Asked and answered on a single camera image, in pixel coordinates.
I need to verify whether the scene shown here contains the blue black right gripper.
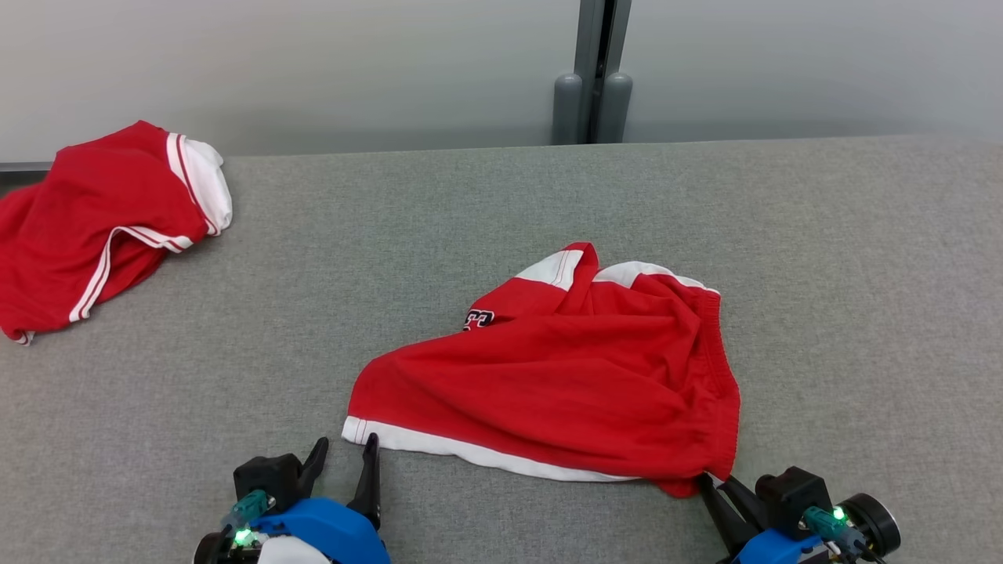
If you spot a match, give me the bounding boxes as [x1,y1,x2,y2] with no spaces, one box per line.
[697,474,831,564]

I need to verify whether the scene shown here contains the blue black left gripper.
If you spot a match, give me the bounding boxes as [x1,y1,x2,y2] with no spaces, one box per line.
[251,433,391,564]

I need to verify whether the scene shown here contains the red white jersey shorts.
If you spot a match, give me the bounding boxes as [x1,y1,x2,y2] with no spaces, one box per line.
[342,242,742,499]

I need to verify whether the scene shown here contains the red white jersey shirt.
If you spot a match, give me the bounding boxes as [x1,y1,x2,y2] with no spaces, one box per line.
[0,120,234,346]

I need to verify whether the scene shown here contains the grey cylinder bumper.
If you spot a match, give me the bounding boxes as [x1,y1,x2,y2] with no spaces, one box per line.
[599,72,633,145]
[552,73,585,146]

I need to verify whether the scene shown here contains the black right cable teal plug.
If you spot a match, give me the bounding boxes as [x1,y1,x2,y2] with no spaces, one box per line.
[802,507,888,564]

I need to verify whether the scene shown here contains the black cable teal plug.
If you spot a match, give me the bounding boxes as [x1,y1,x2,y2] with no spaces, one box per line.
[222,490,277,535]
[802,507,888,564]

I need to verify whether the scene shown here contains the black left cable teal plug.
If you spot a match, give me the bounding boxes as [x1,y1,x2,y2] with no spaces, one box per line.
[222,490,277,535]

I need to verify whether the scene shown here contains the grey vertical wall post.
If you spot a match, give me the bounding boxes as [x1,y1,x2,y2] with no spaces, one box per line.
[574,0,632,145]

